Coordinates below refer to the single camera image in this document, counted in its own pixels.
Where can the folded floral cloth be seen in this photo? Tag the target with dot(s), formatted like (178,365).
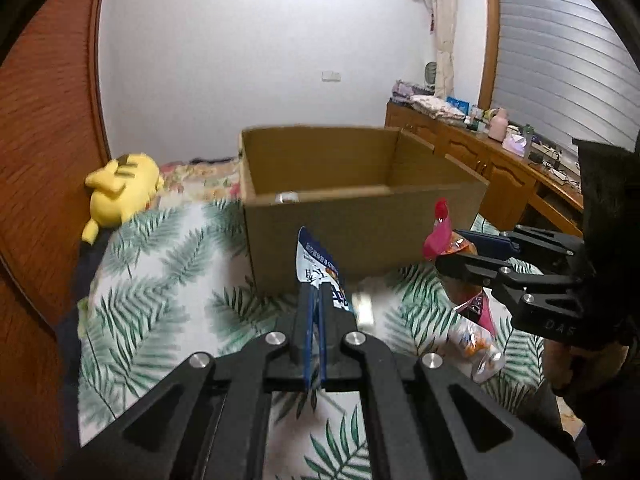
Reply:
(440,109)

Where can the dark blue cloth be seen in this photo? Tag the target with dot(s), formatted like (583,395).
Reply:
(75,300)

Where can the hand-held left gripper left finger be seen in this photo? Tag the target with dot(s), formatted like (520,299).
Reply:
(306,320)

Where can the pink tissue box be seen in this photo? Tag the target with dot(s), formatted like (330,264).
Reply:
(514,144)

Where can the pink thermos flask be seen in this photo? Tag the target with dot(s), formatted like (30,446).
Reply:
(497,126)

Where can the small white fan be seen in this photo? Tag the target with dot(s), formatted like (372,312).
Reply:
(431,76)

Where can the brown cardboard box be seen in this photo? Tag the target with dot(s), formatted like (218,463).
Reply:
(360,230)

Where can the wooden louvred wardrobe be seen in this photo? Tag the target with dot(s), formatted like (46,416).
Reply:
(45,135)

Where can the wooden sideboard cabinet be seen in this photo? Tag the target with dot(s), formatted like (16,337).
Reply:
(460,150)

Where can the white wall socket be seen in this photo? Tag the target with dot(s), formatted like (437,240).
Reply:
(331,76)

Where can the white power strip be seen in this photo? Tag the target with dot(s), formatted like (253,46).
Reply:
(547,150)

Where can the blue box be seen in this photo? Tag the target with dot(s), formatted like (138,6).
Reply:
(457,105)

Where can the clear bottle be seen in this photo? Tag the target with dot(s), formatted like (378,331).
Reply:
(528,141)

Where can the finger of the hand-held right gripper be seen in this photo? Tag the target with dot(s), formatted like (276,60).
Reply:
(510,285)
(492,242)

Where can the clear white snack packet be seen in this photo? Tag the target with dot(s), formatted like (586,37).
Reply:
(472,342)

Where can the white blue snack packet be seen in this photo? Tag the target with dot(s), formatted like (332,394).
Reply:
(312,260)

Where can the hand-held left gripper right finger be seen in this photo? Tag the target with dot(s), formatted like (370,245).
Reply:
(327,320)

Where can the white patterned curtain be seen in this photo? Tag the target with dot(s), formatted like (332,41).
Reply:
(444,25)

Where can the yellow plush toy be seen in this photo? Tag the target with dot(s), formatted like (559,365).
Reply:
(117,187)

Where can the silver round can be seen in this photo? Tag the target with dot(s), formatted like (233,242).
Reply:
(287,197)

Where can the window with grey blind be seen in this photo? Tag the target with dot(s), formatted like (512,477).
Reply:
(565,55)

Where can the green leaf print tablecloth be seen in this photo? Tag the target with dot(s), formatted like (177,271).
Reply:
(170,285)

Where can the pink brown bun packet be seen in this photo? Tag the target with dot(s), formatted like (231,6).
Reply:
(440,237)

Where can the folded purple cloth stack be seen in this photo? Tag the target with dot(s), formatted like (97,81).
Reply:
(407,91)

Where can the person's right forearm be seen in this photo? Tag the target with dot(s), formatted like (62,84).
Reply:
(562,375)

